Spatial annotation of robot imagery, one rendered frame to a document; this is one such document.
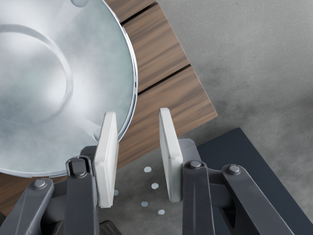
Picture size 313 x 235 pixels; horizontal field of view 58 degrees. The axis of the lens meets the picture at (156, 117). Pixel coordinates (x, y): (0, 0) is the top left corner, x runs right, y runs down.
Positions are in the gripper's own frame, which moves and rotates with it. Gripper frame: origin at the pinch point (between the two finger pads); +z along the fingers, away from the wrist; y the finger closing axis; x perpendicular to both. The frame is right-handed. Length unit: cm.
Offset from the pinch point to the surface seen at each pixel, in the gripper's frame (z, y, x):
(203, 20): 58, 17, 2
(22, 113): 19.1, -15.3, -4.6
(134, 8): 23.3, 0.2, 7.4
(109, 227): 42, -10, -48
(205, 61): 58, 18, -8
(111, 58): 19.6, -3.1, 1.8
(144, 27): 23.2, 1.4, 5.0
